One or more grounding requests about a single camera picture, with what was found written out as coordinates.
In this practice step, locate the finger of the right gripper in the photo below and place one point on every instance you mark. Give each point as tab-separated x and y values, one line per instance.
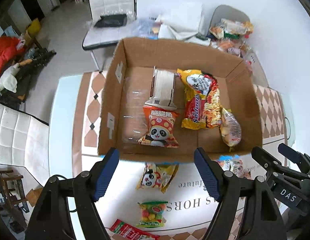
301	160
267	161

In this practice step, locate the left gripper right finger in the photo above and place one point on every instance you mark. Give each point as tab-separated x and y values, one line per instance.
261	217

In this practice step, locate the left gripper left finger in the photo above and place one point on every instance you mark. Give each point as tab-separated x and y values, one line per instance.
51	219

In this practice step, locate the small white snack packet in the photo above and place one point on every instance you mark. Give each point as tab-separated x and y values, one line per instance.
234	165

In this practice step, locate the red snack packet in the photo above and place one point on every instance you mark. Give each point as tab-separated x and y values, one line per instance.
129	232

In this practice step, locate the green fruit candy bag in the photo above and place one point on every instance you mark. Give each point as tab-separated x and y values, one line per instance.
152	214

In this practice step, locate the yellow panda snack bag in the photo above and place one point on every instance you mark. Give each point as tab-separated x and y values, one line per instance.
157	176

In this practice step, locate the grey chair with snacks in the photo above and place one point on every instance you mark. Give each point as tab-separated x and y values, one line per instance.
253	64

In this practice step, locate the white cookie snack bag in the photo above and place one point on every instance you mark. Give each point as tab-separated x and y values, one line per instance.
230	129

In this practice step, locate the wooden stool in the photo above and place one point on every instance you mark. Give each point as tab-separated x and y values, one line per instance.
12	190

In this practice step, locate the white padded sofa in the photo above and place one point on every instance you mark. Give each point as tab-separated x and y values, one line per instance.
24	142

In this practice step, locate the yellow red noodle packet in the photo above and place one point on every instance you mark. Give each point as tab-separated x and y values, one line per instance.
202	100

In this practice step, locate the orange panda snack bag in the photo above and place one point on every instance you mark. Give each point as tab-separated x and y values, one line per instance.
160	123

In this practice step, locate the brown cardboard box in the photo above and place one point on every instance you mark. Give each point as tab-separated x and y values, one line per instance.
128	85

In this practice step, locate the white paper carton pack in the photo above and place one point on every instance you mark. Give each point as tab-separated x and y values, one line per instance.
162	89

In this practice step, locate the pile of snack packets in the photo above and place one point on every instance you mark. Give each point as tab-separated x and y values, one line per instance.
231	37

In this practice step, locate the white cloth bag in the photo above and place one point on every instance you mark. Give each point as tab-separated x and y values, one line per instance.
181	22

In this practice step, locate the red bag on floor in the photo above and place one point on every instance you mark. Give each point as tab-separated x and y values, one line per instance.
10	48

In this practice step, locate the yellow box on floor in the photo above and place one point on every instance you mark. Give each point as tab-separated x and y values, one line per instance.
33	28

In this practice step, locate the black bag on chair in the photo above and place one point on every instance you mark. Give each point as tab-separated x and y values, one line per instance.
111	21

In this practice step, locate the white leather chair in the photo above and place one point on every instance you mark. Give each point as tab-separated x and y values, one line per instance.
97	38

